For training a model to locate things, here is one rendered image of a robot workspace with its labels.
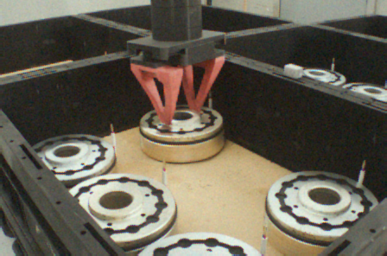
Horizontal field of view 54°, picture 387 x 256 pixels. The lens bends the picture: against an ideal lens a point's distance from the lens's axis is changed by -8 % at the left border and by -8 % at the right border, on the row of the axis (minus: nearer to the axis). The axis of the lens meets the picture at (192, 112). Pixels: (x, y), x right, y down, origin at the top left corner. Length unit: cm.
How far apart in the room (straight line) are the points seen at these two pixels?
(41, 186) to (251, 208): 22
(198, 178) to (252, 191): 6
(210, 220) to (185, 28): 20
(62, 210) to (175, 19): 27
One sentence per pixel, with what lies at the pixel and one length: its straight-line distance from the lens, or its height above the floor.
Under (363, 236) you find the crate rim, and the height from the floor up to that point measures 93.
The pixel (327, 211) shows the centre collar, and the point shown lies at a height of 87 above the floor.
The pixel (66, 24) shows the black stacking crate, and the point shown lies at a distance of 92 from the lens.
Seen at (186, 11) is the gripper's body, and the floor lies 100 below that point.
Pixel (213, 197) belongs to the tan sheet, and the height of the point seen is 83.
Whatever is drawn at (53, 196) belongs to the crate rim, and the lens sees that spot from 25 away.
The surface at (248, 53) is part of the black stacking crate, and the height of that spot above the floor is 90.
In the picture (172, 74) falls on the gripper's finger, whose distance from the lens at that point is 42.
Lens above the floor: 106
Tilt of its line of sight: 23 degrees down
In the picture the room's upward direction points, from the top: straight up
